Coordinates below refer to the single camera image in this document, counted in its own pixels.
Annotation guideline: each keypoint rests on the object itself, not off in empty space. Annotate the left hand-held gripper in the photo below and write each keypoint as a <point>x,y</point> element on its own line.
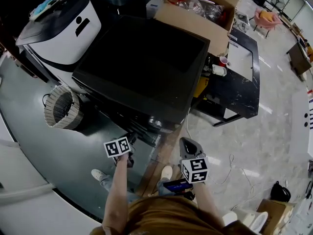
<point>117,147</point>

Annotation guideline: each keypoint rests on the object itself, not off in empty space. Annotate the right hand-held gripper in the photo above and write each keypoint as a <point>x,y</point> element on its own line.
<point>196,170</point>

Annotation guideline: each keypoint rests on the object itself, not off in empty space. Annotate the person's right forearm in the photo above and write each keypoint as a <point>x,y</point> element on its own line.
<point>207,204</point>

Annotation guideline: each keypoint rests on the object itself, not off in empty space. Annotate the person's left forearm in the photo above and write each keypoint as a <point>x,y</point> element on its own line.
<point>115,195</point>

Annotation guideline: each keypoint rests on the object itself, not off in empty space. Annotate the black washing machine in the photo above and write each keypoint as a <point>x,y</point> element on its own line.
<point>141,65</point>

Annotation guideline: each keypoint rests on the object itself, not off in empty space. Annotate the black blue waist device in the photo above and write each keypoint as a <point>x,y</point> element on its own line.
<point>177,185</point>

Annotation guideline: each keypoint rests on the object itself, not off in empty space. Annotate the white sneaker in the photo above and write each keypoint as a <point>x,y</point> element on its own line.
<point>167,171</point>
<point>97,174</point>

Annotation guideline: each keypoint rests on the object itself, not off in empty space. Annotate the person's left leg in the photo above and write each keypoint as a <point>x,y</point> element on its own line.
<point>107,182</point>

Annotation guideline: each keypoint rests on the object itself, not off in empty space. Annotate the woven laundry basket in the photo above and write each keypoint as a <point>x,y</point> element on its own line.
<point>75,116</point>

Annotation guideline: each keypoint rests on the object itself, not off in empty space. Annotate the person's brown shirt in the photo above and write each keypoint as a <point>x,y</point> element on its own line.
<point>171,219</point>

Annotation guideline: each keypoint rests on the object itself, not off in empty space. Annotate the white plastic bucket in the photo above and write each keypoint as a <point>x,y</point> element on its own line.
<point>259,220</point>

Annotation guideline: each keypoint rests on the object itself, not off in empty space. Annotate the black marble sink counter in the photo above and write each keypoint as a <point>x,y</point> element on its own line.
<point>242,99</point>

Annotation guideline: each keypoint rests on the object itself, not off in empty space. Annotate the yellow panel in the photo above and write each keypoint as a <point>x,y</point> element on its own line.
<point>201,86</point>

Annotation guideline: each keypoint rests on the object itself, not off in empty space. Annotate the black bag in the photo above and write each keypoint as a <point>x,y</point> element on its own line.
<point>280,193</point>

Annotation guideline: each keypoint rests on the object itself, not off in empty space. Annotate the small cardboard box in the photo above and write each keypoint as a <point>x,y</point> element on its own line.
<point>276,209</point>

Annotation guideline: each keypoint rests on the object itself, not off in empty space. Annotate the white soap dish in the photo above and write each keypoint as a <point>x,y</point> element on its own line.
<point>219,70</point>

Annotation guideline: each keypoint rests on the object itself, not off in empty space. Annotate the red cup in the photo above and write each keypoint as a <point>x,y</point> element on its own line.
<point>223,61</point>

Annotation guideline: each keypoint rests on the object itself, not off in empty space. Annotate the white and black appliance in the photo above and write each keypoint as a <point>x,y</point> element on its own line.
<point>63,43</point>

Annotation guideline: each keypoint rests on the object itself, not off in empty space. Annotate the white sink basin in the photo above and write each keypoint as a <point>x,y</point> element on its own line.
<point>240,60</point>

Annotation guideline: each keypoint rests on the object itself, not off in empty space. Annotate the large cardboard box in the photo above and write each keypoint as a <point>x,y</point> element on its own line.
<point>195,30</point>

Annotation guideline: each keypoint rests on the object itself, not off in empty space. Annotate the white blue carton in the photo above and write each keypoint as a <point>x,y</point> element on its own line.
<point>154,7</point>

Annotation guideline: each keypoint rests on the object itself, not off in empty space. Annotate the wooden desk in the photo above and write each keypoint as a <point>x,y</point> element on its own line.
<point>299,60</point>

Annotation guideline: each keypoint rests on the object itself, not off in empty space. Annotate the blue cloth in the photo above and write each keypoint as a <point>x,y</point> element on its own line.
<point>44,7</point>

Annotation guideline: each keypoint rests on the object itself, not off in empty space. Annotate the clear plastic bag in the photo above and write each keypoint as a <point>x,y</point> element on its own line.
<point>212,12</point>

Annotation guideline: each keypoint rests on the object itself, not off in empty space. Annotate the clear red-capped plastic bottle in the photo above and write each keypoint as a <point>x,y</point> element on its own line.
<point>193,5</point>

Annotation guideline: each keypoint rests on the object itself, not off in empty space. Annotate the pink chair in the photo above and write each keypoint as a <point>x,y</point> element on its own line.
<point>274,23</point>

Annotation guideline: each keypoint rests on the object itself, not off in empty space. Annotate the yellow cushion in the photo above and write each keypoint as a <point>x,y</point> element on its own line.
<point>266,15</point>

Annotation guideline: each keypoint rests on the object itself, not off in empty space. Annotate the floor fan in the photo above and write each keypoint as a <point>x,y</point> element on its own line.
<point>277,0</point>

